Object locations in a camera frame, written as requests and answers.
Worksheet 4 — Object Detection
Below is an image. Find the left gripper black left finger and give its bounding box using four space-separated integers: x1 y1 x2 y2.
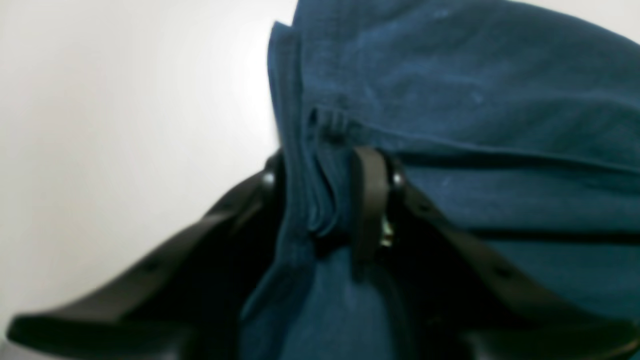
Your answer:
6 150 286 360

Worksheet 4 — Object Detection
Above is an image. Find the dark blue T-shirt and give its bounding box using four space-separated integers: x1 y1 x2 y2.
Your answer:
239 0 639 360

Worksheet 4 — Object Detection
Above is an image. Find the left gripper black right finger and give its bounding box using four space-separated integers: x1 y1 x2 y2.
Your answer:
350 146 639 360

